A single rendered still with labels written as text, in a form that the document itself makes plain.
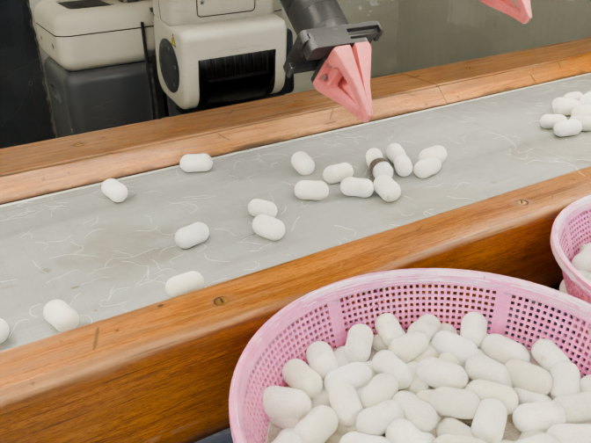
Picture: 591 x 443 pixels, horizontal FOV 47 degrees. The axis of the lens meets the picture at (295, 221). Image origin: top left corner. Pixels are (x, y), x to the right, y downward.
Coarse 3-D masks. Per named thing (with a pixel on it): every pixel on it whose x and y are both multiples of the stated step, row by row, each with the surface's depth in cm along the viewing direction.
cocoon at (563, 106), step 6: (558, 102) 91; (564, 102) 91; (570, 102) 91; (576, 102) 91; (552, 108) 92; (558, 108) 91; (564, 108) 91; (570, 108) 91; (564, 114) 91; (570, 114) 91
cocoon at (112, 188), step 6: (108, 180) 71; (114, 180) 71; (102, 186) 71; (108, 186) 70; (114, 186) 70; (120, 186) 70; (108, 192) 70; (114, 192) 70; (120, 192) 70; (126, 192) 70; (114, 198) 70; (120, 198) 70
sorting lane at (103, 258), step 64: (384, 128) 89; (448, 128) 89; (512, 128) 88; (64, 192) 73; (128, 192) 73; (192, 192) 72; (256, 192) 72; (448, 192) 70; (0, 256) 61; (64, 256) 61; (128, 256) 60; (192, 256) 60; (256, 256) 60
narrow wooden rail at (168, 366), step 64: (512, 192) 64; (576, 192) 64; (320, 256) 54; (384, 256) 54; (448, 256) 55; (512, 256) 60; (128, 320) 47; (192, 320) 47; (256, 320) 47; (0, 384) 41; (64, 384) 42; (128, 384) 44; (192, 384) 47
